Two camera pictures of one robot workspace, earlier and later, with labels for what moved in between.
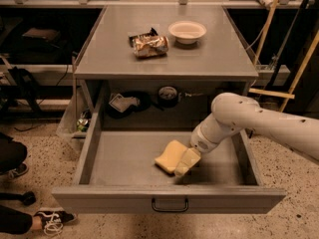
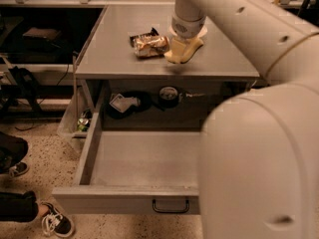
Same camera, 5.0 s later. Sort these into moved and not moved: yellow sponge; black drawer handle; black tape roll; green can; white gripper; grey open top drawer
Moved: yellow sponge; white gripper
Not moved: black drawer handle; black tape roll; grey open top drawer; green can
